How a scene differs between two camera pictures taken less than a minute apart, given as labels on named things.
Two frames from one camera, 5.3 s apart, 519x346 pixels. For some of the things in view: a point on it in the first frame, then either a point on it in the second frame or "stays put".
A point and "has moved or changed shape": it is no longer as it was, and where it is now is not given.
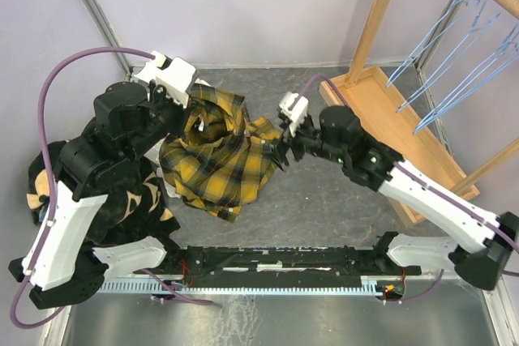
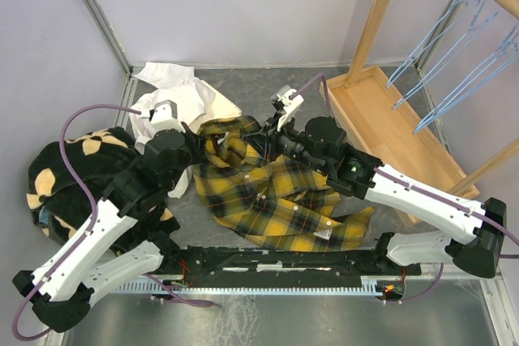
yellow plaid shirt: [224, 158] has moved or changed shape
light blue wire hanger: [460, 10] stays put
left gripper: [160, 93] to [197, 142]
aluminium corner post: [100, 22] stays put
